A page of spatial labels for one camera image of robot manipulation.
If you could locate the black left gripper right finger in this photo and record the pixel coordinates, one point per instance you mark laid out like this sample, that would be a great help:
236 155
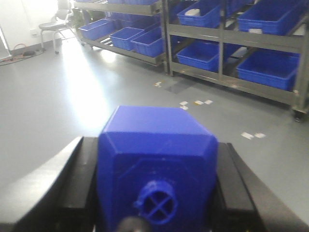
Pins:
233 208

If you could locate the blue shelf bin large right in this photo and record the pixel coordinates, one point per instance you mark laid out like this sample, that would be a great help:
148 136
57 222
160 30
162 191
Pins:
276 17

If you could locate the blue shelf bin far left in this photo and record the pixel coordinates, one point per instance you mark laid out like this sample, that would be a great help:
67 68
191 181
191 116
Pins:
97 29

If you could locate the blue shelf bin lower middle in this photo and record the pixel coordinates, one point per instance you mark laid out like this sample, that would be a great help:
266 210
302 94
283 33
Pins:
200 54

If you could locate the grey metal chair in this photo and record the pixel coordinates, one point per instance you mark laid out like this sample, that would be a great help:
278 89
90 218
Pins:
60 22

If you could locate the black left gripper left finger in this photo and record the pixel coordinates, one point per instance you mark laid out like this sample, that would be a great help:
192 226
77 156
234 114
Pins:
70 205

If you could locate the blue shelf bin lower right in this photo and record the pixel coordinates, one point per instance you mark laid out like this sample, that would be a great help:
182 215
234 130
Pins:
270 68

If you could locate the blue shelf bin upper middle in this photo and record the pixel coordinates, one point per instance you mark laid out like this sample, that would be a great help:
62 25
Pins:
209 14

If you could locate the grey metal storage rack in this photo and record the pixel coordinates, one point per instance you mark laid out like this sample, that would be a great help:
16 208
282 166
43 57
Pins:
234 45

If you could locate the blue bottle-shaped part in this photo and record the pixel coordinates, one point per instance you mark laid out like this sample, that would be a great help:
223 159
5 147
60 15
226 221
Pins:
157 163

